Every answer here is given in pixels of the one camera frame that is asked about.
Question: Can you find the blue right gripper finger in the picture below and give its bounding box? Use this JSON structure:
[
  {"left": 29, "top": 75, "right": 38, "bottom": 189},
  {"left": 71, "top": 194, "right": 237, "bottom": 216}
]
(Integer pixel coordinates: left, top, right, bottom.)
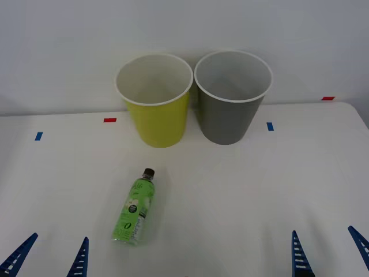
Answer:
[
  {"left": 347, "top": 225, "right": 369, "bottom": 264},
  {"left": 290, "top": 230, "right": 316, "bottom": 277}
]

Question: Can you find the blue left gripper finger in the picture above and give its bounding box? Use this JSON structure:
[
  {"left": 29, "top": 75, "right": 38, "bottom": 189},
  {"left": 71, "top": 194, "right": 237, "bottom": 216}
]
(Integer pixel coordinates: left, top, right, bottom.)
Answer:
[
  {"left": 0, "top": 232, "right": 39, "bottom": 277},
  {"left": 66, "top": 237, "right": 89, "bottom": 277}
]

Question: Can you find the yellow-green plastic bin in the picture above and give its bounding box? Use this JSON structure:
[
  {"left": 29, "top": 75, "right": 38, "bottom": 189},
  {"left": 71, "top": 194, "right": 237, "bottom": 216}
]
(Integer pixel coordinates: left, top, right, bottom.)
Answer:
[{"left": 114, "top": 53, "right": 194, "bottom": 149}]

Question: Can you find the green label plastic bottle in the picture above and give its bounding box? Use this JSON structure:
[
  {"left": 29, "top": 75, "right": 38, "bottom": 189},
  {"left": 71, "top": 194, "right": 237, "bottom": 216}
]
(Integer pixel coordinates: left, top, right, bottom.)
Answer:
[{"left": 111, "top": 167, "right": 156, "bottom": 248}]

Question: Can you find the grey plastic bin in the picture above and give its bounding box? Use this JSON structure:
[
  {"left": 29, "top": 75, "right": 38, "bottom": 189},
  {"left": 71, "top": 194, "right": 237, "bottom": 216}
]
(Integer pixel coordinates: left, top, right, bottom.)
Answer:
[{"left": 193, "top": 50, "right": 274, "bottom": 145}]

